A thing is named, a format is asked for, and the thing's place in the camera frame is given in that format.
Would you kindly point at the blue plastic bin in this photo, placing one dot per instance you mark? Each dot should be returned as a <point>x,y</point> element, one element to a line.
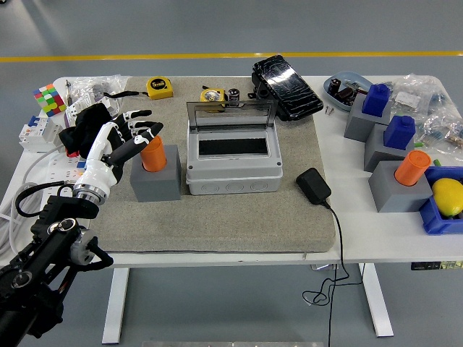
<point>434,220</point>

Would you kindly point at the yellow lemon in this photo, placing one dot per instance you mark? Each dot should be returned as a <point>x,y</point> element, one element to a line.
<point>448,197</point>

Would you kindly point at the grey plastic box with lid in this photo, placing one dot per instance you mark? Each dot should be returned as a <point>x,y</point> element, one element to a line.
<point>235,173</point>

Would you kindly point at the orange cylinder battery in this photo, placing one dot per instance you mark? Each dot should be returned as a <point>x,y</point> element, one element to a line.
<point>153,157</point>
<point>410,170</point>

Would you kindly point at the clear bag of parts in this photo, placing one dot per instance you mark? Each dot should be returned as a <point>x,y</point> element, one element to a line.
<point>416,94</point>
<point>443,133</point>

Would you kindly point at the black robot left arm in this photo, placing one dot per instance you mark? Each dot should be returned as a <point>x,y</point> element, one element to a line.
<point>40,253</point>

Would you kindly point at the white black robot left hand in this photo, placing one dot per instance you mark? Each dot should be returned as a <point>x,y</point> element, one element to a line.
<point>97,170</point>

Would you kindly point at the grey holder block with hole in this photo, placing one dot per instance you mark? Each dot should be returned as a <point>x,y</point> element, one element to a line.
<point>155,186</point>

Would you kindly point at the black cloth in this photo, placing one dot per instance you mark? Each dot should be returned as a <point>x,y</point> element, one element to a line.
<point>81,126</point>

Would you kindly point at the brown electronic component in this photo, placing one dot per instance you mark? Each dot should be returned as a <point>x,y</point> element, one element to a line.
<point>345,94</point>

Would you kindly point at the blue-grey dish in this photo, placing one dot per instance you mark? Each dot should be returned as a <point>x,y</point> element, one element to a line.
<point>347,76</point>

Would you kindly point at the black power adapter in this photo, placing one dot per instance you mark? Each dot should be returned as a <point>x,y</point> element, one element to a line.
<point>313,184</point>

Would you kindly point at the yellow round tape measure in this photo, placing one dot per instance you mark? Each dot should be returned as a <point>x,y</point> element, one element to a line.
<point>211,95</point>

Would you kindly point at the small black capacitor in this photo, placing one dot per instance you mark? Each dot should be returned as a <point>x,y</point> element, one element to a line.
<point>334,86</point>

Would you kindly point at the white table leg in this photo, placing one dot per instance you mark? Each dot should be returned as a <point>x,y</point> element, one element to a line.
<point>378,300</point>
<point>115,303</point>

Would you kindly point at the yellow square tape measure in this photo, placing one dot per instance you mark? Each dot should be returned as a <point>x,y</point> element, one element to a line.
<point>159,88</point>

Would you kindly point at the white circuit breaker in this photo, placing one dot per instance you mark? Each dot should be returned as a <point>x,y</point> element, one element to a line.
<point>36,139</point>

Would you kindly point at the blue bottle-shaped block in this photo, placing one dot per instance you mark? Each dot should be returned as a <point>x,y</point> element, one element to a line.
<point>398,133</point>
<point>376,101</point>

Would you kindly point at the small white breaker module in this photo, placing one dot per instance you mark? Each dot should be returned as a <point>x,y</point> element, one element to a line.
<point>74,110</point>

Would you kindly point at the small bright puzzle cube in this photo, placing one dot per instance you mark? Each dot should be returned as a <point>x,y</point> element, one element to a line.
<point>81,165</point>

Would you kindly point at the grey-brown mat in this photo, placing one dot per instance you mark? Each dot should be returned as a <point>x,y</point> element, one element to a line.
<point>217,224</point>

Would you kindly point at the clear crumpled plastic bag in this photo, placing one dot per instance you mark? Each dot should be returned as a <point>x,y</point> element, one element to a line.
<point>94,85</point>

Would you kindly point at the pastel large puzzle cube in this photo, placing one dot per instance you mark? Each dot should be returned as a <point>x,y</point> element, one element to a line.
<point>48,99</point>

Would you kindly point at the glossy black pouch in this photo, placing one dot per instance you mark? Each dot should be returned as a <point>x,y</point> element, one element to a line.
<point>289,90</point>

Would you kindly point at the black capacitor with silver band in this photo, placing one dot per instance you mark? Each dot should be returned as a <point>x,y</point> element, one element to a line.
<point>234,95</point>

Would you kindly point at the white power strip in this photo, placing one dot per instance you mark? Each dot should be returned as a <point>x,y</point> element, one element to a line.
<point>58,170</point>

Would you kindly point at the black table control panel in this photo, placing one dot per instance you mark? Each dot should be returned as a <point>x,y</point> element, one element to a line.
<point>434,265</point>

